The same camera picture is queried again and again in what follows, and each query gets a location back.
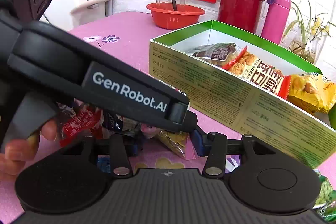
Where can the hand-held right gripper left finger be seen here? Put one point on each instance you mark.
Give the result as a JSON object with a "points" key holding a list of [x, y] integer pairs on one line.
{"points": [[134, 150]]}

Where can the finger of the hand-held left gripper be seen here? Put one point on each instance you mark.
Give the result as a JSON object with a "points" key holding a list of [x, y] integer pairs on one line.
{"points": [[183, 119]]}

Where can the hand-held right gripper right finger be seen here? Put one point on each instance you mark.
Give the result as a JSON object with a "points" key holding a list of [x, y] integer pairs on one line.
{"points": [[197, 144]]}

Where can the green cardboard box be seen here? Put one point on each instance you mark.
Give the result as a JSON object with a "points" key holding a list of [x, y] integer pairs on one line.
{"points": [[210, 82]]}

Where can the pile of assorted snacks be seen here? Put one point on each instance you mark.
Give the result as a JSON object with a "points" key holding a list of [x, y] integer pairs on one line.
{"points": [[78, 120]]}

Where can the brown pastry packet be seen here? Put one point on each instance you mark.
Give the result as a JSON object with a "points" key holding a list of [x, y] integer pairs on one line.
{"points": [[215, 53]]}

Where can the red snack bag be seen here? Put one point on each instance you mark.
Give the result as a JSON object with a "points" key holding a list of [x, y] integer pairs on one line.
{"points": [[260, 74]]}

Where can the yellow snack packet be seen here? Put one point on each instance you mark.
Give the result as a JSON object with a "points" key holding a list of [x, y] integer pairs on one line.
{"points": [[312, 92]]}

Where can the green snack packet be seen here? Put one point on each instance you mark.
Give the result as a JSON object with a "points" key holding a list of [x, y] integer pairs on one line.
{"points": [[326, 195]]}

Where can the person's left hand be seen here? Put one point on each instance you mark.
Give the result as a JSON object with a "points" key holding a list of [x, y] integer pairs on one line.
{"points": [[18, 151]]}

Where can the pink floral tablecloth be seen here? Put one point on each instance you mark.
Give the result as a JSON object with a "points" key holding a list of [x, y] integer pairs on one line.
{"points": [[126, 29]]}

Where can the red plastic bowl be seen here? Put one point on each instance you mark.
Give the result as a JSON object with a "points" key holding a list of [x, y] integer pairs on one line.
{"points": [[173, 19]]}

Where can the pink bottle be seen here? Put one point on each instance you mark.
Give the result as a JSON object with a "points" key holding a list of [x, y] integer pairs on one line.
{"points": [[275, 19]]}

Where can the glass vase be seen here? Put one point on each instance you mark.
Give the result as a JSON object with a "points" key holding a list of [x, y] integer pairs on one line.
{"points": [[302, 49]]}

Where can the green plant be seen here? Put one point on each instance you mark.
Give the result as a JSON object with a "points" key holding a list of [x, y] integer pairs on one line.
{"points": [[307, 22]]}

